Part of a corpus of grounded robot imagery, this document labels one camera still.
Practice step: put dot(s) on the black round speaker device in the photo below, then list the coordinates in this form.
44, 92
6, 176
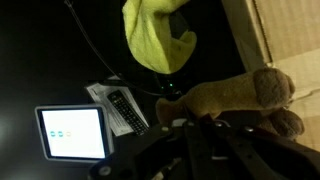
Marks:
170, 90

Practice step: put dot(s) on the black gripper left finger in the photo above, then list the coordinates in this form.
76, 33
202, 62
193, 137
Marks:
156, 153

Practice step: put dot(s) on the yellow green cloth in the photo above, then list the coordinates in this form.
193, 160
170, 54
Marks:
153, 36

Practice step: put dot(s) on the brown plush toy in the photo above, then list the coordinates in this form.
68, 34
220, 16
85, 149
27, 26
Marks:
233, 93

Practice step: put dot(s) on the black remote control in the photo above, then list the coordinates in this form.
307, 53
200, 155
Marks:
128, 111

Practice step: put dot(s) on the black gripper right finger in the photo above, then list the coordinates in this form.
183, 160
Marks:
260, 156

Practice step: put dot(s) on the white printed paper sheet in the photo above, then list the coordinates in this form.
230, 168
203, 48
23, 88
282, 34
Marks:
100, 96

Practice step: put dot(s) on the grey tablet lit screen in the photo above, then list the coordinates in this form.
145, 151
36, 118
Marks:
75, 133

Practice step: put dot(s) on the large cardboard box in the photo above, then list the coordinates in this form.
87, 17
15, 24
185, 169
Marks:
290, 33

